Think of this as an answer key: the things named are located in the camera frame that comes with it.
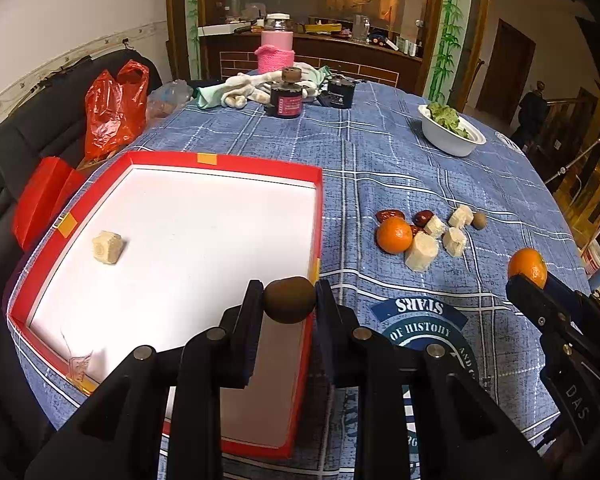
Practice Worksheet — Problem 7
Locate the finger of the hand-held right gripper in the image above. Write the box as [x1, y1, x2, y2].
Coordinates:
[546, 270, 600, 312]
[505, 273, 572, 334]

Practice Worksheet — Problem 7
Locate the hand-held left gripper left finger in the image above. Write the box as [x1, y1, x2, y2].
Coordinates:
[25, 279, 267, 480]

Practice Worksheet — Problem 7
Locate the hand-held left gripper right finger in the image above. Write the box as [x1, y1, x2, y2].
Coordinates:
[314, 279, 551, 480]

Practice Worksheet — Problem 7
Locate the orange mandarin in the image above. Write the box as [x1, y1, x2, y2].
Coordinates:
[507, 247, 549, 290]
[376, 216, 414, 255]

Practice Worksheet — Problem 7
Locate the cream cake chunk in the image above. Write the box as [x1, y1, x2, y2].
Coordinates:
[442, 227, 468, 258]

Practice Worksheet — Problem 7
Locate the red box with white inside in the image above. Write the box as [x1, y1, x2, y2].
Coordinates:
[7, 150, 325, 461]

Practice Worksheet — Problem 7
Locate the metal rod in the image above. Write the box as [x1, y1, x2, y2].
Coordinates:
[545, 130, 600, 186]

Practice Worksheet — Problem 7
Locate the blue checked tablecloth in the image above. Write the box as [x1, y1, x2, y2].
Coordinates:
[7, 72, 593, 480]

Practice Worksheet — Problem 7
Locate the white bowl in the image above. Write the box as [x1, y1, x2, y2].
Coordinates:
[418, 104, 487, 157]

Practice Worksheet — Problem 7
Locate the green lettuce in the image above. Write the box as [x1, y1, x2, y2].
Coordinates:
[426, 101, 471, 138]

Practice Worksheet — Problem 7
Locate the wooden chair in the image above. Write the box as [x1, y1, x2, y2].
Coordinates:
[462, 57, 486, 111]

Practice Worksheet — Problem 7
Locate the brown wooden door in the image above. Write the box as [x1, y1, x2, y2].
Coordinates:
[475, 19, 537, 123]

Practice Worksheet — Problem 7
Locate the dark jar with cork lid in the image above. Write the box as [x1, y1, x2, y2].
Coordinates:
[263, 67, 306, 120]

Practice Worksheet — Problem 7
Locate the black jar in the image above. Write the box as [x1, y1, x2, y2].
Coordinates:
[325, 74, 357, 110]

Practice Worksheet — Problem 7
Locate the pale green cloth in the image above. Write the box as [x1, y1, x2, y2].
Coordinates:
[194, 65, 333, 110]

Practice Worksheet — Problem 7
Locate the red paper bag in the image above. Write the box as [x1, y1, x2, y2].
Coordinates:
[12, 156, 88, 253]

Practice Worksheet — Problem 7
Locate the clear plastic bag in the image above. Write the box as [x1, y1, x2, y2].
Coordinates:
[146, 79, 195, 120]

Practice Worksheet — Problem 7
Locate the red plastic bag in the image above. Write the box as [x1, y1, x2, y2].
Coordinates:
[83, 60, 148, 163]

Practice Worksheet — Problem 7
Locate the wooden counter cabinet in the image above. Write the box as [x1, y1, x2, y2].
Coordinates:
[200, 22, 426, 93]

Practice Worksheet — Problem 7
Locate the pink bottle with knit sleeve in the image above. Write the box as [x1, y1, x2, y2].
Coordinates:
[254, 12, 296, 75]

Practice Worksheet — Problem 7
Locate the black sofa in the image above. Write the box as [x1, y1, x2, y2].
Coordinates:
[0, 50, 163, 480]

